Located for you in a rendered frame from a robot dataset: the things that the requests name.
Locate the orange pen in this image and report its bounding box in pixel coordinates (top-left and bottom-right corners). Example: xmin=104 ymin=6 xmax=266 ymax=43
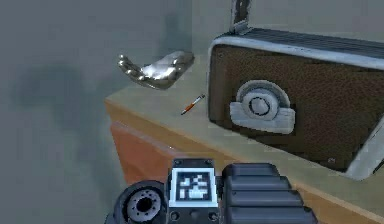
xmin=180 ymin=94 xmax=206 ymax=116

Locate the brown vintage radio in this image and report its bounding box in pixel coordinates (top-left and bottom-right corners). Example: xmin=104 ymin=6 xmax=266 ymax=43
xmin=207 ymin=0 xmax=384 ymax=182

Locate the wooden chest of drawers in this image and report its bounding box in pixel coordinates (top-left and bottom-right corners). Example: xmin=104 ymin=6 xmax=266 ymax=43
xmin=103 ymin=56 xmax=384 ymax=224

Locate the silver hand sculpture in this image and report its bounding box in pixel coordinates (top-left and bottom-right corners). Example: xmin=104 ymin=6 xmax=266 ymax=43
xmin=117 ymin=50 xmax=196 ymax=90

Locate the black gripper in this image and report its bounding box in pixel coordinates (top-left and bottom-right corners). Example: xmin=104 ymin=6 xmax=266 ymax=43
xmin=104 ymin=180 xmax=170 ymax=224

